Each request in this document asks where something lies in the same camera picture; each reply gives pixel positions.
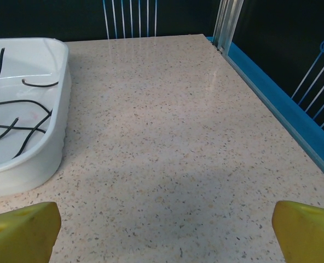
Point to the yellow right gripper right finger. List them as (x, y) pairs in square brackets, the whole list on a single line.
[(307, 238)]

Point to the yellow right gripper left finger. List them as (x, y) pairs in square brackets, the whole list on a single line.
[(19, 238)]

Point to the white plastic tray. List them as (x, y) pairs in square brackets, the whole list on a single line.
[(58, 153)]

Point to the blue table edge strip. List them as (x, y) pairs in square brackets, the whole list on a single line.
[(288, 112)]

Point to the aluminium frame post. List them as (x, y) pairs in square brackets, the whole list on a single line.
[(227, 24)]

